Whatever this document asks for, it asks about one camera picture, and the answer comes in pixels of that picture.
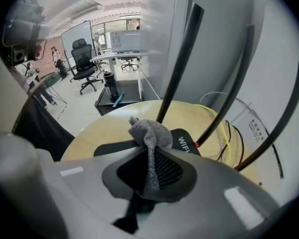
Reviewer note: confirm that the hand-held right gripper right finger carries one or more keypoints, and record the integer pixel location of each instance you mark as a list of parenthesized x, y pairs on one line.
[(214, 195)]

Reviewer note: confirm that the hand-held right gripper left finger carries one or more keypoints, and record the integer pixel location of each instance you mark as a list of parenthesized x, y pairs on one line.
[(82, 183)]

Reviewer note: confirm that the black router with antennas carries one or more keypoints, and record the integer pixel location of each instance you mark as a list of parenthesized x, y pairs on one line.
[(184, 139)]

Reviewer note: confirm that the grey cloth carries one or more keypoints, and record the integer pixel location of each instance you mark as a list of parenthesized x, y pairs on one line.
[(153, 138)]

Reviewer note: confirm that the person's black top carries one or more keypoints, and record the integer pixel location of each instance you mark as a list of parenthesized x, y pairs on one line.
[(42, 128)]

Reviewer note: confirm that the black tripod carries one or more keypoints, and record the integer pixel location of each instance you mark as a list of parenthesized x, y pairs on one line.
[(56, 96)]

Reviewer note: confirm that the blue flat item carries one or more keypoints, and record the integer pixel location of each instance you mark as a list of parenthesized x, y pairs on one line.
[(119, 99)]

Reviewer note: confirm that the black drinking bottle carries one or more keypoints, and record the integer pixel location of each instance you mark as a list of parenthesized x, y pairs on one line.
[(110, 84)]

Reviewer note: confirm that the black low cabinet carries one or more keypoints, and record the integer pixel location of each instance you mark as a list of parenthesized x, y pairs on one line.
[(132, 91)]

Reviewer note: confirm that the black office chair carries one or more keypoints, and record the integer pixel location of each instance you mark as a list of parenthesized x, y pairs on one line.
[(83, 66), (129, 63)]

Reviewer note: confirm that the white desk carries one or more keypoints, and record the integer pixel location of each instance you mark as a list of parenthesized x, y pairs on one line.
[(117, 55)]

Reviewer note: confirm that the whiteboard on stand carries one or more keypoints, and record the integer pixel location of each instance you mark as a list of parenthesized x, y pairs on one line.
[(76, 37)]

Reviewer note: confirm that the head-worn camera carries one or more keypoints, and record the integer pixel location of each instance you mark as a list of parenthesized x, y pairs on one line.
[(23, 31)]

